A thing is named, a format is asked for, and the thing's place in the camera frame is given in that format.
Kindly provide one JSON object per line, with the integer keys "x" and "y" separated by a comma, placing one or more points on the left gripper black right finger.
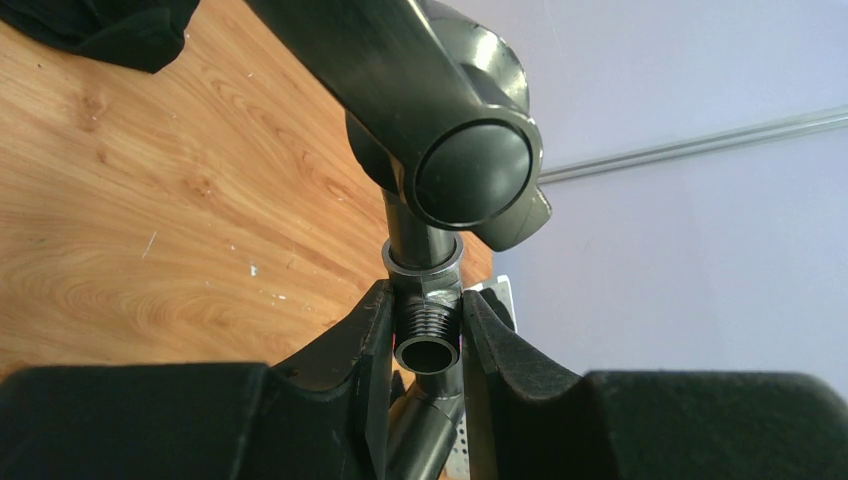
{"x": 558, "y": 424}

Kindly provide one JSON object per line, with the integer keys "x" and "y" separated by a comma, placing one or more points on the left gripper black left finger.
{"x": 322, "y": 413}

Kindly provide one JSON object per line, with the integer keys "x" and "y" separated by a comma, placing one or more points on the grey faucet with lever handle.
{"x": 437, "y": 114}

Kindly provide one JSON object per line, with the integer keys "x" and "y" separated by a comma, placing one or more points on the white plastic basket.
{"x": 484, "y": 314}

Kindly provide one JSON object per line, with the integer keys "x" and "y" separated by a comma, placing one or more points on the black cloth with white print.
{"x": 141, "y": 35}

